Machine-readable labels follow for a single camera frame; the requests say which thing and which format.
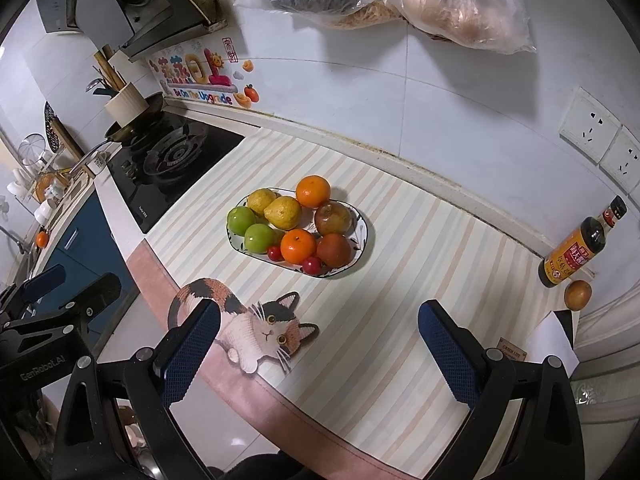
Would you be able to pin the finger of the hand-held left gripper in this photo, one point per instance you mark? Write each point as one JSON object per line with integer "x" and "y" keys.
{"x": 47, "y": 277}
{"x": 97, "y": 292}

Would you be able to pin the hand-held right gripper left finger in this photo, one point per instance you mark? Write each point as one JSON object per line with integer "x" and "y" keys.
{"x": 192, "y": 355}

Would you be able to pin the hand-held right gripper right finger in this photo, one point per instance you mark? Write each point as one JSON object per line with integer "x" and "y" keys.
{"x": 447, "y": 355}

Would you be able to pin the green apple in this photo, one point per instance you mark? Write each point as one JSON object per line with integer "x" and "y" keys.
{"x": 260, "y": 237}
{"x": 241, "y": 220}

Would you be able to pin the floral ceramic plate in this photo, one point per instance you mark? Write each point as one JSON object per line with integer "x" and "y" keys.
{"x": 362, "y": 232}

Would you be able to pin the dark red orange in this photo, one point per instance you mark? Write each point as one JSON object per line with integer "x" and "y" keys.
{"x": 334, "y": 250}

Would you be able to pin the yellow lemon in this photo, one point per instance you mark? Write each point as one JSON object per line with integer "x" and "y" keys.
{"x": 283, "y": 211}
{"x": 260, "y": 200}

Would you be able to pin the red apple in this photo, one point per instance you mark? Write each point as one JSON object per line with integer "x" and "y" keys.
{"x": 334, "y": 217}

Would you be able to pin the small orange object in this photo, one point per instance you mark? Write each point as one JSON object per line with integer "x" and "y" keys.
{"x": 41, "y": 238}

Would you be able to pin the blue cabinet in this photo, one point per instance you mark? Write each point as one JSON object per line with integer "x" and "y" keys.
{"x": 90, "y": 245}

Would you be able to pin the dish rack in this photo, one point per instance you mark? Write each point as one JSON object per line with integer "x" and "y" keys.
{"x": 50, "y": 180}

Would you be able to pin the white paper sheet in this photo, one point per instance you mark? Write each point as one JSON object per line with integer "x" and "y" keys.
{"x": 550, "y": 342}

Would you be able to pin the striped cat print mat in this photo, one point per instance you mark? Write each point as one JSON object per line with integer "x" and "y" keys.
{"x": 400, "y": 260}

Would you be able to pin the white cup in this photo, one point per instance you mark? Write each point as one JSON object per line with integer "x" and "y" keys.
{"x": 98, "y": 161}

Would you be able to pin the person's dark pants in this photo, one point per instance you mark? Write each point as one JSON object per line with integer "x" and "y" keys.
{"x": 260, "y": 467}

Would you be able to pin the brown round fruit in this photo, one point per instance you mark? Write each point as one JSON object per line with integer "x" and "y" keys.
{"x": 577, "y": 294}

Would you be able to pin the black perforated trivet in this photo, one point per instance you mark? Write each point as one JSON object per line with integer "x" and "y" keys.
{"x": 50, "y": 120}

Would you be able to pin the soy sauce bottle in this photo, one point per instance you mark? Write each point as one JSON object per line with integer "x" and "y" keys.
{"x": 575, "y": 250}

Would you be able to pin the black gas stove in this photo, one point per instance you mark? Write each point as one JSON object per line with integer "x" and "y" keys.
{"x": 200, "y": 160}

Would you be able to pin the dark frying pan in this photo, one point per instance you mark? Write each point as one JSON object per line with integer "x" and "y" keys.
{"x": 135, "y": 125}

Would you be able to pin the beige utensil holder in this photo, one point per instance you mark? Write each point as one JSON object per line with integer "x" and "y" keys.
{"x": 125, "y": 105}

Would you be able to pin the wooden spatula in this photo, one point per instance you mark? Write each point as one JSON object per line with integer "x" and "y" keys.
{"x": 107, "y": 67}

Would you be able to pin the grey range hood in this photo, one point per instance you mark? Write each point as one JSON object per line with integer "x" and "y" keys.
{"x": 100, "y": 5}

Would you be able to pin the plastic bag with pale contents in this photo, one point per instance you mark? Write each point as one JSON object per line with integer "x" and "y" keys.
{"x": 460, "y": 5}

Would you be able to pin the colourful wall sticker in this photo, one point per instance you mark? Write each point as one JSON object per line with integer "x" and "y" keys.
{"x": 200, "y": 77}

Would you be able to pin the white wall socket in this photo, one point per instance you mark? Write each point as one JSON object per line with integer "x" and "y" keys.
{"x": 590, "y": 122}
{"x": 622, "y": 160}

